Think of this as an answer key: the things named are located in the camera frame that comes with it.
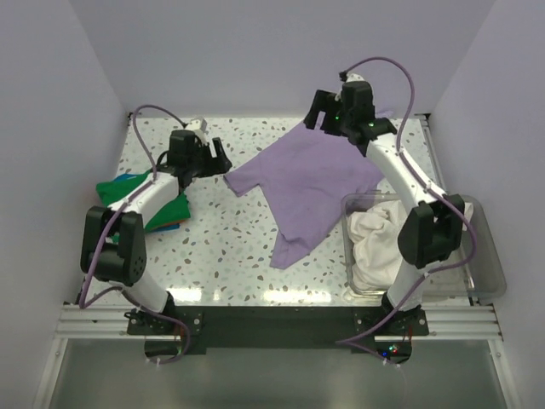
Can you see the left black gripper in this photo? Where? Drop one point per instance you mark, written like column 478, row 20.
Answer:
column 217, row 165

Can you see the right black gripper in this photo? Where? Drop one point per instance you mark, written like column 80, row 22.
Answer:
column 324, row 102

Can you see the purple t-shirt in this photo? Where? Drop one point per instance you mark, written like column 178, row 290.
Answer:
column 304, row 175

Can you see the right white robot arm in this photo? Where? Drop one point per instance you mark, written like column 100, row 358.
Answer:
column 433, row 227

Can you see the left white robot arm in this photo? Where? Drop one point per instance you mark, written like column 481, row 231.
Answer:
column 114, row 243

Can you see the folded green t-shirt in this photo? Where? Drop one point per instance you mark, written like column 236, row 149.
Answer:
column 112, row 191

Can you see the clear plastic bin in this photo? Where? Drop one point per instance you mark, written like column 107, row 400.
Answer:
column 482, row 277

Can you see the white t-shirt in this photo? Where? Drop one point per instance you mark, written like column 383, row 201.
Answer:
column 370, row 226

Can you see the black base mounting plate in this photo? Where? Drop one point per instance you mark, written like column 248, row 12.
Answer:
column 195, row 330

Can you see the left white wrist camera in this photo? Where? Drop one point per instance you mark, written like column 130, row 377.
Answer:
column 198, row 126

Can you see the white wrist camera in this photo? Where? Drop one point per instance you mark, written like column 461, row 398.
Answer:
column 351, row 78
column 198, row 126

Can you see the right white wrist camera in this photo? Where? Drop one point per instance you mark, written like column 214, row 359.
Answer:
column 351, row 78

